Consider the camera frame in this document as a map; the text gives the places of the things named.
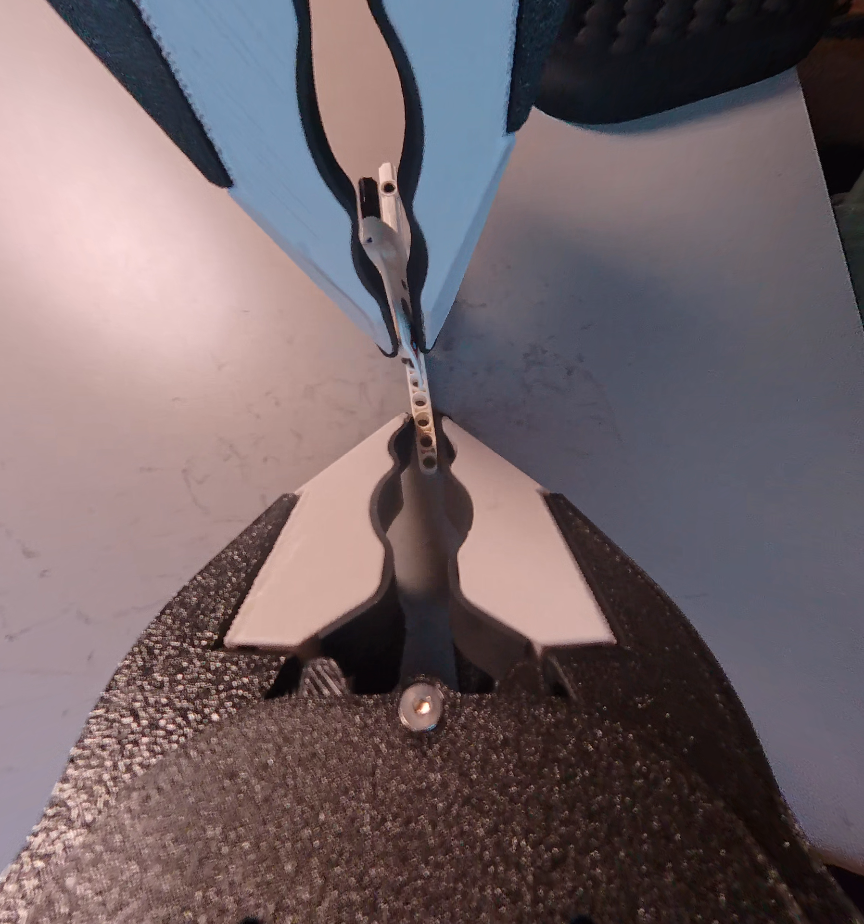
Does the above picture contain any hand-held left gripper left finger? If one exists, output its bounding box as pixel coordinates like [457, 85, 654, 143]
[225, 416, 411, 654]

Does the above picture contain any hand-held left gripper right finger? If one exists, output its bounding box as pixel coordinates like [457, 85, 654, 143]
[440, 416, 618, 680]

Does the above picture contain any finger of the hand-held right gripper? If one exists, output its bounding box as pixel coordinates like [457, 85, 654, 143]
[368, 0, 521, 352]
[134, 0, 404, 356]

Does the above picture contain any white spotted toy brick assembly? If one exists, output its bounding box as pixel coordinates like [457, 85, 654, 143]
[356, 162, 420, 356]

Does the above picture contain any white beam with red label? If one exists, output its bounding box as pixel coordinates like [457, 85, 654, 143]
[402, 344, 442, 475]

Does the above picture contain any grey desk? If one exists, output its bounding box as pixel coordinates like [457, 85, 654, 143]
[0, 0, 864, 882]

